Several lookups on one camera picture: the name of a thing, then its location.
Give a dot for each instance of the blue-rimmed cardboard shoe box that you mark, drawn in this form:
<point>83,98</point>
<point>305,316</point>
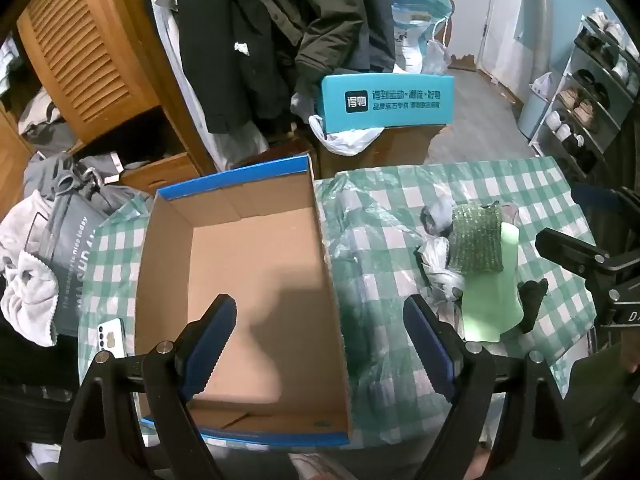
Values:
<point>250,260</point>

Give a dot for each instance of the wooden louvered cabinet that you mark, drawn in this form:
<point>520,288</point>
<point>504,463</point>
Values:
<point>85,55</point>

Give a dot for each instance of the blue plastic bag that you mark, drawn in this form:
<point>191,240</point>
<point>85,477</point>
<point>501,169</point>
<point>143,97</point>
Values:
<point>417,2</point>

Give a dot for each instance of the white smartphone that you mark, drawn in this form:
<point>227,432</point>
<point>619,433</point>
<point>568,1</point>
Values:
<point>111,337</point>

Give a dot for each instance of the dark olive jacket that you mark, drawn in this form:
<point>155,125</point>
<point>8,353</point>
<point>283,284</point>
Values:
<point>325,10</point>

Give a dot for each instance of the white striped crumpled sock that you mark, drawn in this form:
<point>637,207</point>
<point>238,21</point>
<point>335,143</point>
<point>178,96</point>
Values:
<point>440,265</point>

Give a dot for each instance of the shoe rack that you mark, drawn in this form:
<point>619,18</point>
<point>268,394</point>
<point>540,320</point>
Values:
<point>565,85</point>

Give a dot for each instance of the grey hoodie pile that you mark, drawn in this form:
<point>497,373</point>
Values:
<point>45,175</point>

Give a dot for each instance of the black sock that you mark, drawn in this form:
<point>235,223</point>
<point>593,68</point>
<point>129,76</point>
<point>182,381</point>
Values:
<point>531,302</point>

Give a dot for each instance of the black jacket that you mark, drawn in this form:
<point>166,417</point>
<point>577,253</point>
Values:
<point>215,35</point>

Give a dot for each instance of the white fluffy towel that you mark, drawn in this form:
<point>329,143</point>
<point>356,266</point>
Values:
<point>25,280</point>

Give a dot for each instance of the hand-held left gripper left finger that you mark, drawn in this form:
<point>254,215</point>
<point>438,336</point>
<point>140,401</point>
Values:
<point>212,340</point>

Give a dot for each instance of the green checkered tablecloth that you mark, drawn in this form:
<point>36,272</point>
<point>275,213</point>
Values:
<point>540,185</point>

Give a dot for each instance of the grey printed tote bag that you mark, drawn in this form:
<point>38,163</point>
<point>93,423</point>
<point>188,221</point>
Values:
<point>70,240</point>

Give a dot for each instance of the clear plastic bag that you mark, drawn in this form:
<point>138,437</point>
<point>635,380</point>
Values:
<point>435,57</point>

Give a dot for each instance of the white plastic bag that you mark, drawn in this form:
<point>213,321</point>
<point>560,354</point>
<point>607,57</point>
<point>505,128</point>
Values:
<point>350,142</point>

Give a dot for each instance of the brown cardboard box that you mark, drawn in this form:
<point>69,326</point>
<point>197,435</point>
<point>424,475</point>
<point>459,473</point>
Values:
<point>400,147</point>

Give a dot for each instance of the group of shoes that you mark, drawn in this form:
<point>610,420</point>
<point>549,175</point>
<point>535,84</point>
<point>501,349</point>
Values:
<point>582,105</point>

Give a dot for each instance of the teal printed box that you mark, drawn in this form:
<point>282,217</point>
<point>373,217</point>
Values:
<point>390,87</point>

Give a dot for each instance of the light blue trash bin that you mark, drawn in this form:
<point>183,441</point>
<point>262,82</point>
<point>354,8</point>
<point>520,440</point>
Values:
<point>532,115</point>

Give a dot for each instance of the grey sock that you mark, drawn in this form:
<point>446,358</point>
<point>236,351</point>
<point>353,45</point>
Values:
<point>437,215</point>

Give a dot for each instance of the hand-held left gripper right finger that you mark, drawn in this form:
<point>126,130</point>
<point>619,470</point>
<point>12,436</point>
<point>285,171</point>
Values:
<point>427,340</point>

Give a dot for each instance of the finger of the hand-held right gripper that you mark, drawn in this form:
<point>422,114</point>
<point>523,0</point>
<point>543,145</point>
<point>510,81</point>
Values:
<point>570,252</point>
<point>597,205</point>

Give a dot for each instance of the dark green knitted cloth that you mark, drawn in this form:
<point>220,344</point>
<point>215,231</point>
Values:
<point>475,240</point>

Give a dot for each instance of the light green cloth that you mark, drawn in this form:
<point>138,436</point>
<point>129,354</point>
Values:
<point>487,305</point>

